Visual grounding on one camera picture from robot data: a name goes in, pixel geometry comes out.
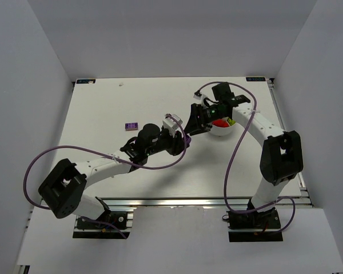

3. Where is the blue label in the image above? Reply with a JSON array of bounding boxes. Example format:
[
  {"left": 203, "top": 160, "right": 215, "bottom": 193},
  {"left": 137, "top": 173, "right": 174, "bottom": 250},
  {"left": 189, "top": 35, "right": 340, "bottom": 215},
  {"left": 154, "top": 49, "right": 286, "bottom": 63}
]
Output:
[
  {"left": 246, "top": 76, "right": 266, "bottom": 82},
  {"left": 76, "top": 79, "right": 96, "bottom": 84}
]

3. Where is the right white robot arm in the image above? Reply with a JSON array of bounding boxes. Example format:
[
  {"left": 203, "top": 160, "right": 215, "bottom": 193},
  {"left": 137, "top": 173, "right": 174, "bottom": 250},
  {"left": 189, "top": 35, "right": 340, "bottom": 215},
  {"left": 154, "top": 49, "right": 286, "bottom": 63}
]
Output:
[{"left": 184, "top": 81, "right": 304, "bottom": 227}]

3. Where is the red lego brick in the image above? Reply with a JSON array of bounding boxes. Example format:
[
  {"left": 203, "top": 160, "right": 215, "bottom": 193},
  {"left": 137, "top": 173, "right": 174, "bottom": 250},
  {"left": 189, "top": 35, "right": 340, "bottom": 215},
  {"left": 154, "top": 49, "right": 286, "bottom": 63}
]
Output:
[{"left": 212, "top": 119, "right": 230, "bottom": 128}]

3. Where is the purple lego brick studs up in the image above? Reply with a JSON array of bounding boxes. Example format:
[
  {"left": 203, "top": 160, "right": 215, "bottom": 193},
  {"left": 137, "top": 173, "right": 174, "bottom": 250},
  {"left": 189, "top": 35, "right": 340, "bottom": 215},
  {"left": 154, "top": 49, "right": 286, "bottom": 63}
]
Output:
[{"left": 125, "top": 122, "right": 138, "bottom": 131}]

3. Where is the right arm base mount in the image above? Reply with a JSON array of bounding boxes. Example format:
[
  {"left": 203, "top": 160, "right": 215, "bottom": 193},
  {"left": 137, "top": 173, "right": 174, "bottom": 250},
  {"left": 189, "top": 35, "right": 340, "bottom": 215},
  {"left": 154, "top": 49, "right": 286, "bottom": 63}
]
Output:
[{"left": 222, "top": 208, "right": 283, "bottom": 243}]

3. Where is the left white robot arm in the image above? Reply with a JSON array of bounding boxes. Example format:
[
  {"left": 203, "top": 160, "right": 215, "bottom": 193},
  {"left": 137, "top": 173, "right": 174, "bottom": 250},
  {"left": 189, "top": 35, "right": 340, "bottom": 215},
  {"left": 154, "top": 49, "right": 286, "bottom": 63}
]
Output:
[{"left": 38, "top": 123, "right": 191, "bottom": 221}]

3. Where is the white divided round container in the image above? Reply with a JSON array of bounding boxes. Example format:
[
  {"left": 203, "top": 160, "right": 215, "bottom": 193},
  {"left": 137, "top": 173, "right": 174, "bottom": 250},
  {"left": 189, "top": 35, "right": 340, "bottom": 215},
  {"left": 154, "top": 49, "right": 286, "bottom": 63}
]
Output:
[{"left": 210, "top": 118, "right": 234, "bottom": 136}]

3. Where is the yellow lego piece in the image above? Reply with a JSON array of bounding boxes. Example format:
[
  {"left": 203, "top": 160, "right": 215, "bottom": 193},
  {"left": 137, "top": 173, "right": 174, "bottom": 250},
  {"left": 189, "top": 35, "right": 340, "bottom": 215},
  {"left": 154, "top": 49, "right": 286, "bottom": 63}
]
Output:
[{"left": 228, "top": 120, "right": 236, "bottom": 126}]

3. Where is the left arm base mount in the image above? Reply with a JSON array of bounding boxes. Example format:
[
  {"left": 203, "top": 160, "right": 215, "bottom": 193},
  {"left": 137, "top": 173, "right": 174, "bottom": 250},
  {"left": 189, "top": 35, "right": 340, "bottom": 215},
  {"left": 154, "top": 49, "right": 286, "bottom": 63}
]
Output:
[{"left": 73, "top": 211, "right": 133, "bottom": 240}]

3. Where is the blue label left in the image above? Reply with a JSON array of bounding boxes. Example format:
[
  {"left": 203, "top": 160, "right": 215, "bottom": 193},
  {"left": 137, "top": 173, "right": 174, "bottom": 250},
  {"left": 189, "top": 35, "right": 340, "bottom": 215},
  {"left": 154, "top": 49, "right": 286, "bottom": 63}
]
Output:
[{"left": 76, "top": 79, "right": 96, "bottom": 84}]

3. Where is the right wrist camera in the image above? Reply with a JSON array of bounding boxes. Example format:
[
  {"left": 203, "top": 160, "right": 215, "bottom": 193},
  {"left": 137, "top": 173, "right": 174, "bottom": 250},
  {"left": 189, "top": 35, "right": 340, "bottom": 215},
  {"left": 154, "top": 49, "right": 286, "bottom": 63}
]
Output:
[{"left": 193, "top": 90, "right": 208, "bottom": 106}]

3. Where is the blue label right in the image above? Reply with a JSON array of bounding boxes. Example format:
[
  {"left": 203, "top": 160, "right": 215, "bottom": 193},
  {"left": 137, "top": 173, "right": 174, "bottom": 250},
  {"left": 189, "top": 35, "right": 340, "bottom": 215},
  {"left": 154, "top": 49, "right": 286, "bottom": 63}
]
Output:
[{"left": 246, "top": 76, "right": 266, "bottom": 82}]

